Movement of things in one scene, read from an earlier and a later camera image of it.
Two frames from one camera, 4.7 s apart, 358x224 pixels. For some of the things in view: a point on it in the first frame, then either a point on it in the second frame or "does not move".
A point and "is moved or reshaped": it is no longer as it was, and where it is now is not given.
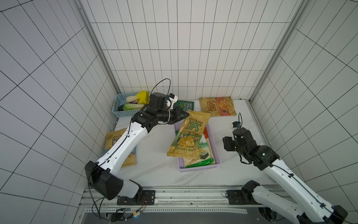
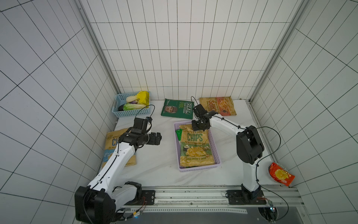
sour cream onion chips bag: (187, 143) is moved or reshaped
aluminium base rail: (171, 200) does not move
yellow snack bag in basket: (143, 96) does not move
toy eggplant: (120, 108) does not move
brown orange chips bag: (217, 106) does not move
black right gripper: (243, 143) → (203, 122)
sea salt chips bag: (112, 137) does not move
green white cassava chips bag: (207, 159) → (179, 132)
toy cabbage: (129, 107) does not move
